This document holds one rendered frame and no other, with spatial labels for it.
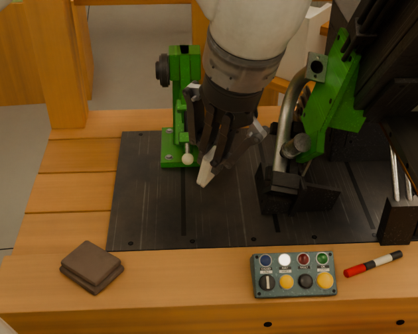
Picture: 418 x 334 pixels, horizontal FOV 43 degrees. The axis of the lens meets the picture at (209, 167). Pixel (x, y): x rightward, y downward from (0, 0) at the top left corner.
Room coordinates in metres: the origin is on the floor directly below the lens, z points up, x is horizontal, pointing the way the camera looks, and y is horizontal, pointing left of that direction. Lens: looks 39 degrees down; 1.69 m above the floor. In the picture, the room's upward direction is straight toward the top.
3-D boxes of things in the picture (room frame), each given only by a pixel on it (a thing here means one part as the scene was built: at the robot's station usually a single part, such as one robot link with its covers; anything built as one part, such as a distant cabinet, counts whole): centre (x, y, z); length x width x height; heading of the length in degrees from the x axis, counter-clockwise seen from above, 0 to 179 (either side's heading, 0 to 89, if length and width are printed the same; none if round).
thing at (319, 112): (0.89, -0.26, 1.17); 0.13 x 0.12 x 0.20; 93
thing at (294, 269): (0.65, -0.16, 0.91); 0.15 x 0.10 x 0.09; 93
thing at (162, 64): (1.06, 0.10, 1.12); 0.07 x 0.03 x 0.08; 3
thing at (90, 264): (0.67, 0.22, 0.91); 0.10 x 0.08 x 0.03; 53
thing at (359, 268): (0.68, -0.32, 0.91); 0.13 x 0.02 x 0.02; 114
